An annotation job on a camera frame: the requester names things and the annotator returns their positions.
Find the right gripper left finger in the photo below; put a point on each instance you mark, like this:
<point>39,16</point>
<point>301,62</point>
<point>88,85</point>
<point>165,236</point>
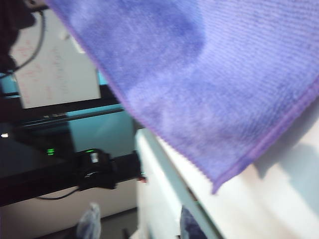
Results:
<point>89,224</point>

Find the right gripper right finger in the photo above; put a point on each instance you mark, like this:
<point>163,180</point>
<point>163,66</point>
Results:
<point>189,226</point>

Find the purple microfiber cloth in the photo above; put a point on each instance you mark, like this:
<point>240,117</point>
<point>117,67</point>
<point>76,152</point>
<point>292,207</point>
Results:
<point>199,87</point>

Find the monitor with teal screen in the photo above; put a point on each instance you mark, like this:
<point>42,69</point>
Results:
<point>104,124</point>

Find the white sheet with red writing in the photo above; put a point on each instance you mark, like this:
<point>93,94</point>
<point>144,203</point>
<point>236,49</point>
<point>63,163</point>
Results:
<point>62,79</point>

